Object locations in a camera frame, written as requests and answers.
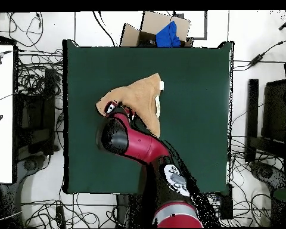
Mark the orange terry towel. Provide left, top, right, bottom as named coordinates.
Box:
left=95, top=72, right=166, bottom=139

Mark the dark green table cloth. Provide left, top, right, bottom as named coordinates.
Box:
left=62, top=39, right=235, bottom=194

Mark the blue cloth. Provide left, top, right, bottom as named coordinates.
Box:
left=155, top=20, right=182, bottom=48

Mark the brown cardboard box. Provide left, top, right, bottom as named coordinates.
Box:
left=119, top=10, right=194, bottom=48

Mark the grey stand leg with caster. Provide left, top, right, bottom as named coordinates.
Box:
left=248, top=160, right=286, bottom=193
left=15, top=154, right=48, bottom=175

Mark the white desk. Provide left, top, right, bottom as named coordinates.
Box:
left=0, top=44, right=15, bottom=184

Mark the black upright bar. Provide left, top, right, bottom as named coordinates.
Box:
left=244, top=78, right=260, bottom=165

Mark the black power adapter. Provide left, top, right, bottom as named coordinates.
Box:
left=248, top=53, right=267, bottom=67

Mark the black cable tangle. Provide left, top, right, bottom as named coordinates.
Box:
left=14, top=47, right=64, bottom=149
left=20, top=192, right=125, bottom=229
left=228, top=134, right=285, bottom=228

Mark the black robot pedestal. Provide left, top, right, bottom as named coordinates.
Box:
left=115, top=193, right=158, bottom=229

